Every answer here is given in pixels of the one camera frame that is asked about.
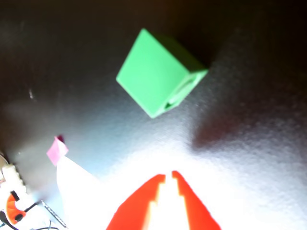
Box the orange table clamp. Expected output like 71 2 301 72
5 191 27 225

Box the black textured desk mat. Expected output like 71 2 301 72
0 0 307 230

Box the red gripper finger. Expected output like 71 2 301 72
105 173 167 230
171 170 223 230

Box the green cube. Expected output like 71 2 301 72
116 28 209 119

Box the black USB cable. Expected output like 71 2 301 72
23 202 39 214

